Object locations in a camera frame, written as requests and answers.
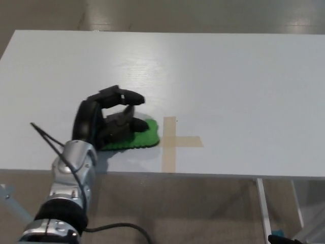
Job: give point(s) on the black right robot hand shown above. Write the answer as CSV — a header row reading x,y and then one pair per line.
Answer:
x,y
281,240

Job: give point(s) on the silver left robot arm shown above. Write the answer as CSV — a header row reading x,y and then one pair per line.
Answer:
x,y
68,178

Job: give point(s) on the green whiteboard eraser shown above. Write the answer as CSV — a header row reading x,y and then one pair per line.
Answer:
x,y
146,138

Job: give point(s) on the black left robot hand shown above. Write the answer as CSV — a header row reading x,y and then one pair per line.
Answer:
x,y
83,119

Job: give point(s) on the teal object on floor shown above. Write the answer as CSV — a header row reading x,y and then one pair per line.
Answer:
x,y
278,233

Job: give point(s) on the grey metal stand frame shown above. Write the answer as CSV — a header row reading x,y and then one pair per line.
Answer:
x,y
12,206
313,228

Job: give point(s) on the long beige tape strip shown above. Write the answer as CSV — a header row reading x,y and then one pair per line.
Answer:
x,y
168,157

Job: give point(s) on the white table leg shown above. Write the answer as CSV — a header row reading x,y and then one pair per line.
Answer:
x,y
264,211
297,203

